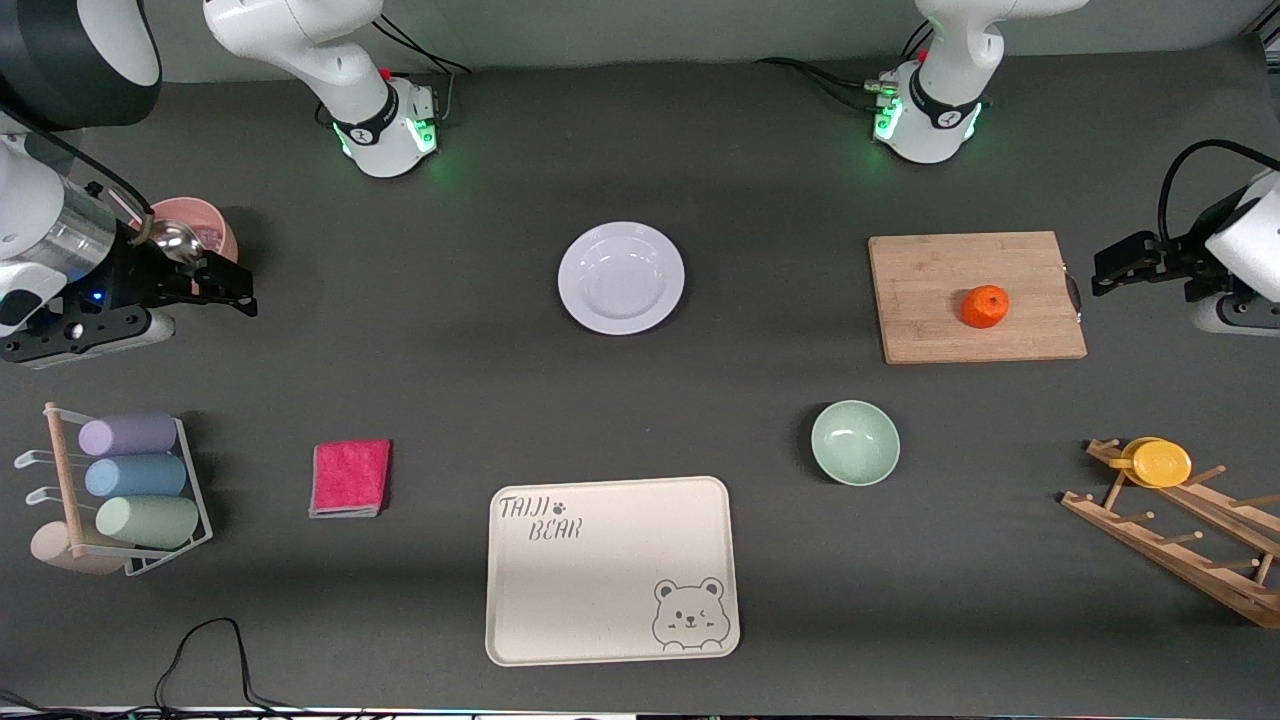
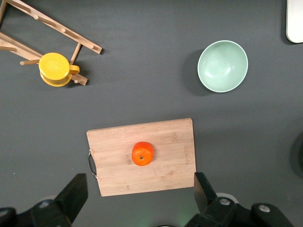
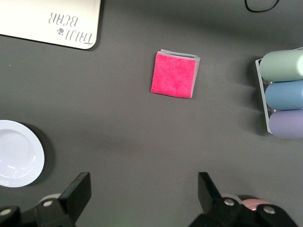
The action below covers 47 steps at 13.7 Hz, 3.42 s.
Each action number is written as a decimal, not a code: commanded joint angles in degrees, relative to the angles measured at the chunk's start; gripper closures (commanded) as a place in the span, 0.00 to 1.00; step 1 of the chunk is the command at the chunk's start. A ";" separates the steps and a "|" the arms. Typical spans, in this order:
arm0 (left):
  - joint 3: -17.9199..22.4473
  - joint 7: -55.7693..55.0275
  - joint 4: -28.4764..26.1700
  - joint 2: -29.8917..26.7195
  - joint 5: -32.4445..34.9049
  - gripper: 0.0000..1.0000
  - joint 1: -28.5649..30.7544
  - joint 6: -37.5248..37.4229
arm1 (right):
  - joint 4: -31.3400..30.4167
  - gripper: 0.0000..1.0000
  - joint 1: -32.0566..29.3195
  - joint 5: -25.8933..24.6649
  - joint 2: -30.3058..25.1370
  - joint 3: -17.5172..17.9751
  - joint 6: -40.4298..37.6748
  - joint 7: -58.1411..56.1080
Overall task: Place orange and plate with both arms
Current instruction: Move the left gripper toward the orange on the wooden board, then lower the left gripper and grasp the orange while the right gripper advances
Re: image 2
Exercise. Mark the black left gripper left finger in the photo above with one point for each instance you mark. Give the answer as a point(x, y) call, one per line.
point(68, 203)

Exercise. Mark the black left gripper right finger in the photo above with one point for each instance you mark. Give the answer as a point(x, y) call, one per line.
point(206, 201)

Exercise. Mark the orange fruit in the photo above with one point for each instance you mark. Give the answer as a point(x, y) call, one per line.
point(142, 154)

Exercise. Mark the wooden cutting board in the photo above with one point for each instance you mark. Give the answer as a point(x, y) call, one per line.
point(161, 146)

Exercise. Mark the yellow cup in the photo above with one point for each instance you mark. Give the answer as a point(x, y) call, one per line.
point(54, 68)

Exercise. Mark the pale green bowl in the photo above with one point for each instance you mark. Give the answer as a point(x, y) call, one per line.
point(222, 66)

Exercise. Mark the wooden peg drying rack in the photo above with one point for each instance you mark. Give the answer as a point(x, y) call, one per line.
point(59, 29)

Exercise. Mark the cream tray with bear print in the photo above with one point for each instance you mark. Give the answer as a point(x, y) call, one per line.
point(296, 21)

